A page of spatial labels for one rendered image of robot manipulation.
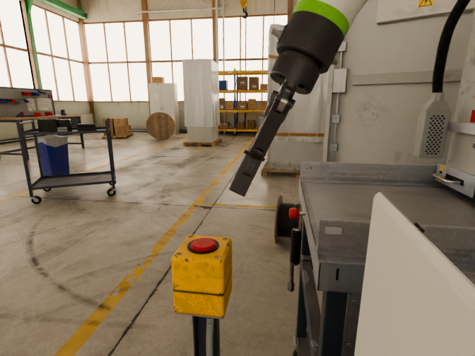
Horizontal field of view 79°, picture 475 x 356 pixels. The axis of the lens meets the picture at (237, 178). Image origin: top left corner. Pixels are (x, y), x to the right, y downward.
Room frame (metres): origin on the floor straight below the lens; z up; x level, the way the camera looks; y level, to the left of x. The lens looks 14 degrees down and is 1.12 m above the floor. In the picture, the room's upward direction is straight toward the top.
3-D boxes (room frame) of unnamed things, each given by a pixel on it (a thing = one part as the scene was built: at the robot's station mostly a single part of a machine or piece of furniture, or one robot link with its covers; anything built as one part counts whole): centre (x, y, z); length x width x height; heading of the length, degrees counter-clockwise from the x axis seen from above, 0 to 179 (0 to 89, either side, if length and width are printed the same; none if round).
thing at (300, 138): (4.84, -1.06, 1.14); 1.20 x 0.90 x 2.28; 78
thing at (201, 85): (8.59, 1.01, 1.15); 1.22 x 0.90 x 2.30; 174
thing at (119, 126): (10.46, 4.33, 0.34); 1.20 x 0.80 x 0.68; 9
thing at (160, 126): (9.67, 2.56, 0.45); 0.90 x 0.46 x 0.90; 112
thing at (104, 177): (3.56, 2.06, 0.48); 0.90 x 0.60 x 0.96; 112
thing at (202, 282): (0.41, 0.05, 0.85); 0.08 x 0.08 x 0.10; 81
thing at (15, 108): (6.66, 4.50, 0.75); 1.80 x 0.76 x 1.50; 171
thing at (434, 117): (0.91, -0.61, 1.04); 0.08 x 0.05 x 0.17; 81
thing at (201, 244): (0.41, 0.05, 0.90); 0.04 x 0.04 x 0.02
